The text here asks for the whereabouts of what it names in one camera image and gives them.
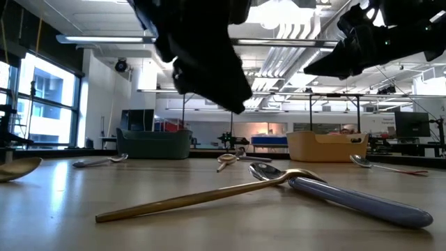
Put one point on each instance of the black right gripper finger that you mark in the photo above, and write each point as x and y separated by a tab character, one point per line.
334	66

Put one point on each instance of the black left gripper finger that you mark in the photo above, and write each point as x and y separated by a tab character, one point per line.
212	80

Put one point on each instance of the gold spoon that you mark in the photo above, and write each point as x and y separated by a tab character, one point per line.
195	198
227	159
17	169

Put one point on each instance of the small black robot arm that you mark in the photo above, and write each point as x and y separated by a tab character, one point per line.
231	140

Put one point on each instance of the ceiling light bar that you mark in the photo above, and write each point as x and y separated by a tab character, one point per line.
278	42
104	39

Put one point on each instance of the red storage box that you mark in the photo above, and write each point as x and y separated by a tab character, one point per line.
170	126

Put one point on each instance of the person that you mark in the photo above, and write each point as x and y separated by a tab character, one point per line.
345	131

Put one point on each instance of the blue box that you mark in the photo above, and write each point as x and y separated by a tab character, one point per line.
268	140

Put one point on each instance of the yellow plastic bin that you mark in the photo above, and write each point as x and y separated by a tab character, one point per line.
324	148

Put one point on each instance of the black monitor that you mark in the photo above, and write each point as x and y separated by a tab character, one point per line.
137	119
412	123

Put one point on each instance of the green plastic bin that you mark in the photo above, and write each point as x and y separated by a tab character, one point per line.
153	144

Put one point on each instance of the large window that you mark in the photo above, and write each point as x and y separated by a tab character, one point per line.
52	87

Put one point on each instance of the black metal stand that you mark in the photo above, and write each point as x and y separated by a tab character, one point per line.
10	137

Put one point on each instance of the black frame stand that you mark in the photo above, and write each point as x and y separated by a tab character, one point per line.
334	95

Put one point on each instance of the round black ceiling camera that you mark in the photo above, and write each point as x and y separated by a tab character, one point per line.
121	65

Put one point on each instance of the black aluminium table frame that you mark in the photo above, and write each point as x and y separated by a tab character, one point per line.
52	152

